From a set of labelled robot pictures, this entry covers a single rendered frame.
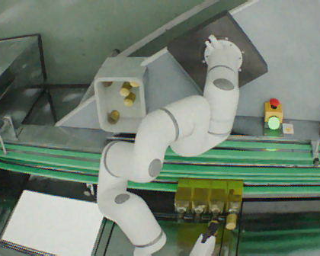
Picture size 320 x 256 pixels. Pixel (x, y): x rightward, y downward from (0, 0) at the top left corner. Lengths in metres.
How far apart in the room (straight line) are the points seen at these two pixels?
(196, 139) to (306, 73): 0.59
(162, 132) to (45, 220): 0.81
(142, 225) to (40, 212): 0.75
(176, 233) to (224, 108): 0.57
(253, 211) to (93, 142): 0.68
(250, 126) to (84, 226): 0.71
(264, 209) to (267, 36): 0.68
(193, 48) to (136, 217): 0.63
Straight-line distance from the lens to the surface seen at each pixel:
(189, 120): 0.98
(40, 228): 1.57
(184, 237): 1.46
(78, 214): 1.58
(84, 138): 1.63
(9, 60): 2.12
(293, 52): 1.41
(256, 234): 1.52
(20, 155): 1.66
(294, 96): 1.50
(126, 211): 0.92
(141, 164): 0.88
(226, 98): 1.06
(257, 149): 1.41
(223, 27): 1.30
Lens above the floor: 2.02
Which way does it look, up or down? 52 degrees down
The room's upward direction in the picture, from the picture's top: 164 degrees counter-clockwise
